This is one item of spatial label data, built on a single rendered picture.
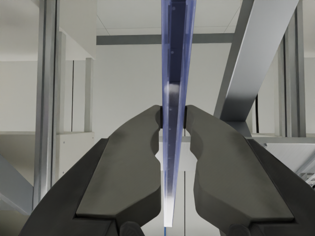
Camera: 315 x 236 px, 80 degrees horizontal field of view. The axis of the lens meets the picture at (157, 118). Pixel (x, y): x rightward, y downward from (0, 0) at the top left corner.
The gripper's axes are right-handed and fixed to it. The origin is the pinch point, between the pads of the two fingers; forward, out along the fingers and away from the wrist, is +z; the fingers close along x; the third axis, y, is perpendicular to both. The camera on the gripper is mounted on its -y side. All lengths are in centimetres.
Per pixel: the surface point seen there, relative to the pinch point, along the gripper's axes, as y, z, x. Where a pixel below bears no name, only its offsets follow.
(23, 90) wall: 74, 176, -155
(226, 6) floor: -2, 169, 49
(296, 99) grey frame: 18, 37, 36
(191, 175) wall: 146, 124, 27
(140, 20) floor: 8, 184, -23
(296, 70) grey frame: 11, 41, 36
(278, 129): 32, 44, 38
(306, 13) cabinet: -2, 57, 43
